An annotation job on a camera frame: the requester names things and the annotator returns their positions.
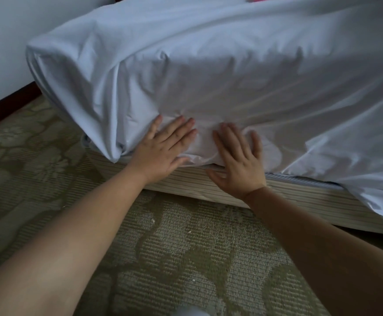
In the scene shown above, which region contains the white bed sheet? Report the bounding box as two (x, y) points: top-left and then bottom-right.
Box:
(25, 0), (383, 231)

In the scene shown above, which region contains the person's left hand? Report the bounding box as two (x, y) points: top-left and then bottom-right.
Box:
(129, 114), (199, 185)

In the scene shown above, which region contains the person's right forearm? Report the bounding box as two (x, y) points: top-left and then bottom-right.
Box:
(244, 187), (383, 316)

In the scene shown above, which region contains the person's right hand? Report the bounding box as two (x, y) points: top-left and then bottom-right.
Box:
(205, 122), (269, 201)

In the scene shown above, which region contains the person's left forearm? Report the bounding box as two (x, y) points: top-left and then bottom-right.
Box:
(0, 164), (149, 316)

